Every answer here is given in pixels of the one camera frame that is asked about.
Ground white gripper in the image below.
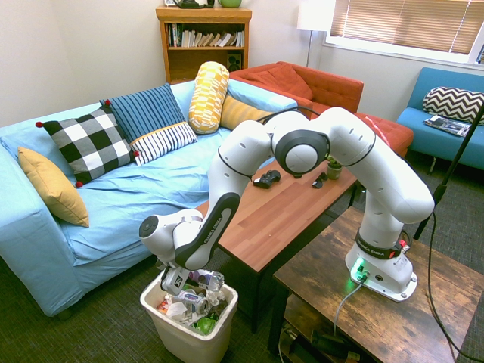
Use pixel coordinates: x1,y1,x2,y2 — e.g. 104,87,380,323
160,264,191,297

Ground clear plastic hint bottle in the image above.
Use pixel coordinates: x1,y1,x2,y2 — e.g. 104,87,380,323
188,268,226,293

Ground white plastic trash bin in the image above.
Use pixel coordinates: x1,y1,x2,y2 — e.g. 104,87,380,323
139,275,240,363

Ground crushed white blue container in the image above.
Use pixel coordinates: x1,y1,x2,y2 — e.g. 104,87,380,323
181,288,210,311

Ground crumpled white paper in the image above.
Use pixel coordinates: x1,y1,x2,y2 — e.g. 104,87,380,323
166,300,192,323

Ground green wrapper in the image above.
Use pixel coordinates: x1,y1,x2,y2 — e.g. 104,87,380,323
193,316,218,336

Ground light blue covered sofa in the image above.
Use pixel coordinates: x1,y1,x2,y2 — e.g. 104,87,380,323
0,79,300,318

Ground reddish wooden coffee table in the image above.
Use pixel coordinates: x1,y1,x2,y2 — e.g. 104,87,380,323
196,160,358,334

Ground black game controller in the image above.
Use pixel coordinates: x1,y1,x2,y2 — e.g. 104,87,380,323
252,169,283,190

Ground plain mustard pillow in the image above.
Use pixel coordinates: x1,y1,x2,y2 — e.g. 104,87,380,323
17,146,91,229

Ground black white checkered pillow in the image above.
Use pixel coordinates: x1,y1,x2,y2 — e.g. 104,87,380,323
35,98,141,188

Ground black power strip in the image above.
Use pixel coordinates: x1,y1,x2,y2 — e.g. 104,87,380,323
290,327,362,362

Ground blue striped pillow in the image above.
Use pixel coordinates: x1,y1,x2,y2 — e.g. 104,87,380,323
98,82,199,167

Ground black sunglasses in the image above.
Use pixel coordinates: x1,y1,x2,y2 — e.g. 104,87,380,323
310,171,330,189

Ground striped mustard pillow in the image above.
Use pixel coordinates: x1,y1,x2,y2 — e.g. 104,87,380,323
219,94,275,132

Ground yellow white patterned bolster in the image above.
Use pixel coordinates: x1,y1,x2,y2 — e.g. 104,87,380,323
187,60,231,135

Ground potted green fern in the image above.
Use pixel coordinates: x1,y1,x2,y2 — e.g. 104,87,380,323
325,154,345,182

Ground wooden bookshelf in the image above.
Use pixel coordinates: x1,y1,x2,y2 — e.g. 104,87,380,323
155,5,253,85

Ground small black speaker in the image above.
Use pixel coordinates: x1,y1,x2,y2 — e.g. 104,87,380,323
226,52,244,73

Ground rustic dark wood table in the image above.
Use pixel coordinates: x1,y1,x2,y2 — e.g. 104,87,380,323
267,205,484,363

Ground row of books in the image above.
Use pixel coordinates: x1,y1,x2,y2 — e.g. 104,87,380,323
166,23,245,48

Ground orange tufted sofa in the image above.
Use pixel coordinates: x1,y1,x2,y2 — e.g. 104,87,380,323
228,60,415,158

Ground black white object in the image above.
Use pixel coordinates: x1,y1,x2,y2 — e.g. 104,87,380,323
177,0,216,10

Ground blue bench sofa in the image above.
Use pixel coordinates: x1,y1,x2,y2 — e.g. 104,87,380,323
396,67,484,172

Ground white shade floor lamp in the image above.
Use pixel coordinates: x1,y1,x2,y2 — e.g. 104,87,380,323
296,0,337,70

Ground magazine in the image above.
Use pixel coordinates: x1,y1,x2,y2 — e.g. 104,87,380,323
423,114,472,138

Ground black white chevron pillow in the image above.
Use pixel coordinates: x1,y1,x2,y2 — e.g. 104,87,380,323
422,85,484,126

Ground wooden window blinds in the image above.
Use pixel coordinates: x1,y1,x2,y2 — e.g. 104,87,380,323
329,0,484,56

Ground grey base cable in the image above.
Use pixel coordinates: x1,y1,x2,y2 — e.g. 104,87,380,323
332,281,365,338

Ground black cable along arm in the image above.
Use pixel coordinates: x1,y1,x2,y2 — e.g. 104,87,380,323
258,106,323,123

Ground black stand cable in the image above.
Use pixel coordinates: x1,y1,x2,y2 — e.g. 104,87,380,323
426,210,484,363

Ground black camera stand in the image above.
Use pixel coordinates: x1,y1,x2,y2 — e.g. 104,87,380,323
412,101,484,241

